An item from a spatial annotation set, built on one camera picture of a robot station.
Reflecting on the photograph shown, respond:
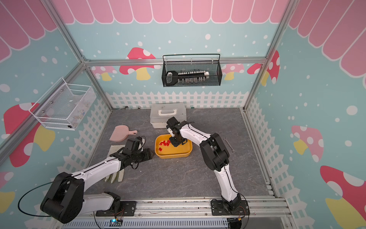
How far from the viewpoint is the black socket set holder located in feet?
2.92

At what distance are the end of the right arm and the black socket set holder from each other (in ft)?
0.78

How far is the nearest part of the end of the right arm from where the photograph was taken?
0.72 meters
